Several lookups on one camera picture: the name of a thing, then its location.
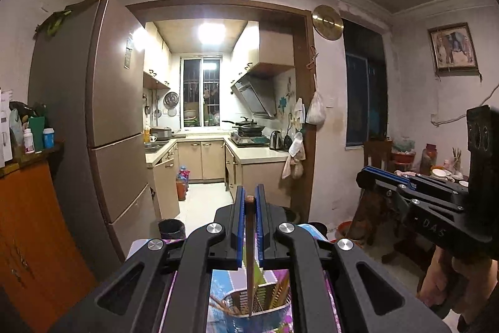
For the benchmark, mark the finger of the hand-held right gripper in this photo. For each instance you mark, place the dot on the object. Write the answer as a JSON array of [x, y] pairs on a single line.
[[390, 190], [390, 176]]

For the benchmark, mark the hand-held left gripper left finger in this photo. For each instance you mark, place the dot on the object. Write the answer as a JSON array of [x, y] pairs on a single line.
[[241, 231]]

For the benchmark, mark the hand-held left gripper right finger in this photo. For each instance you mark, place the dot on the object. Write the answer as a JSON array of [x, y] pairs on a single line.
[[260, 231]]

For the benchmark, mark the dark brown chopstick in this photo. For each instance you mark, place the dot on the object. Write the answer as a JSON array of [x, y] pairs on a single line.
[[249, 259]]

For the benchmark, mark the blue perforated utensil holder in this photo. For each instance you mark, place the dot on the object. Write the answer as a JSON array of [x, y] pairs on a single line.
[[241, 325]]

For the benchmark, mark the person's right hand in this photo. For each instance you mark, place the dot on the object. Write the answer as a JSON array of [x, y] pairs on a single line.
[[434, 278]]

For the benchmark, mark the red flower pot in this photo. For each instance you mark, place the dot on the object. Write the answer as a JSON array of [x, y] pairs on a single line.
[[403, 155]]

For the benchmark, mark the wooden chair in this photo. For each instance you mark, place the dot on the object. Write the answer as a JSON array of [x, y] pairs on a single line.
[[376, 153]]

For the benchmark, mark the brown glass jar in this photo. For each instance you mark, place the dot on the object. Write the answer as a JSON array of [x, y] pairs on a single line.
[[429, 159]]

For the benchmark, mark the white bowl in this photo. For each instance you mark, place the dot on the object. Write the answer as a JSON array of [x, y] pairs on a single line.
[[439, 174]]

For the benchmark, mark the red basin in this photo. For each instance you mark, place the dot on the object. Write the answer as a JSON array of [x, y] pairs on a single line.
[[345, 231]]

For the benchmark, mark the black trash bin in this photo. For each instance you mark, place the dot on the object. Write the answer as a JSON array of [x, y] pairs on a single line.
[[171, 229]]

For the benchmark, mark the beige lower kitchen cabinets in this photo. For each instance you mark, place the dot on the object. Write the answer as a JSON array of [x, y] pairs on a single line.
[[210, 161]]

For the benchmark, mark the hanging kitchen cloths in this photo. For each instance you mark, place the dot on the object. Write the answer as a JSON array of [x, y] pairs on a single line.
[[294, 159]]

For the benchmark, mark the dark window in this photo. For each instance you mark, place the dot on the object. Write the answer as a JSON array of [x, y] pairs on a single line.
[[364, 95]]

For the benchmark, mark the gas stove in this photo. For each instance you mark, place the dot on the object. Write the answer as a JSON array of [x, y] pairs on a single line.
[[249, 140]]

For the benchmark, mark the steel electric kettle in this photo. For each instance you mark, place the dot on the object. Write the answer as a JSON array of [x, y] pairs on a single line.
[[275, 141]]

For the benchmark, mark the white plastic bag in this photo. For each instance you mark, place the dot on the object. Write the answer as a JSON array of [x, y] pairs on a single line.
[[316, 110]]

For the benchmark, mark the black wok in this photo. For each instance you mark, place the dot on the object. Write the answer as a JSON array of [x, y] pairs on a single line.
[[249, 126]]

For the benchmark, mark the hanging white towel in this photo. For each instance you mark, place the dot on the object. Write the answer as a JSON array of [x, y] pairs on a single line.
[[298, 110]]

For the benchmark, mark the steel range hood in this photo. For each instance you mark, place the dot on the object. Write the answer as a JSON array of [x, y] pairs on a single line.
[[253, 95]]

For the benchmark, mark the framed elephant picture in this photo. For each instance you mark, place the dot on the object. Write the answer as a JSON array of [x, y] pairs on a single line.
[[453, 47]]

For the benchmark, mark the barred kitchen window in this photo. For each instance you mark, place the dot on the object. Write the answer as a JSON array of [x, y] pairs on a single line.
[[200, 91]]

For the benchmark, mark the hanging round strainer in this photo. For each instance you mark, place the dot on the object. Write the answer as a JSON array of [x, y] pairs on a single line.
[[171, 99]]

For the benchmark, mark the beige cabinet over hood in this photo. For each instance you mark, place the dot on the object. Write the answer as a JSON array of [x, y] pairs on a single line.
[[269, 48]]

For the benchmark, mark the brown refrigerator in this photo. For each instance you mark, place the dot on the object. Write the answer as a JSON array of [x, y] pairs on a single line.
[[113, 83]]

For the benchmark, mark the beige upper cabinets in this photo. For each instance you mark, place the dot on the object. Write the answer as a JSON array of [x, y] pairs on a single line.
[[154, 52]]

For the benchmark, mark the kitchen ceiling light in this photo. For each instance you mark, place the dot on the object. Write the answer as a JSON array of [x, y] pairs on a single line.
[[211, 32]]

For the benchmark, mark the orange wooden cabinet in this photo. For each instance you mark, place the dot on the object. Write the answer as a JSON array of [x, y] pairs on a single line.
[[35, 239]]

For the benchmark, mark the blue and white jar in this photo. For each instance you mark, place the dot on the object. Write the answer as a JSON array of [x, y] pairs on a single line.
[[48, 138]]

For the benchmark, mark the green box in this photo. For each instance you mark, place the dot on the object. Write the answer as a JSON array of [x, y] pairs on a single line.
[[37, 132]]

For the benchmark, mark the white medicine bottle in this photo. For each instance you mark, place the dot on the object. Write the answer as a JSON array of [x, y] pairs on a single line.
[[29, 142]]

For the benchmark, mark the light blue bag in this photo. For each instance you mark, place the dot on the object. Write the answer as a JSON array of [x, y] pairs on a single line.
[[16, 132]]

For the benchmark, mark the green cloth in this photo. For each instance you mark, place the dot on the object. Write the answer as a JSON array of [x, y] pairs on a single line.
[[52, 23]]

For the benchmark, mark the brown kitchen doorway frame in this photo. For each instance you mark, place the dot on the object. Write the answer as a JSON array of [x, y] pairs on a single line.
[[304, 83]]

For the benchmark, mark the round brass wall plate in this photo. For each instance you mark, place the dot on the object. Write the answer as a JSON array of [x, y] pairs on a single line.
[[327, 22]]

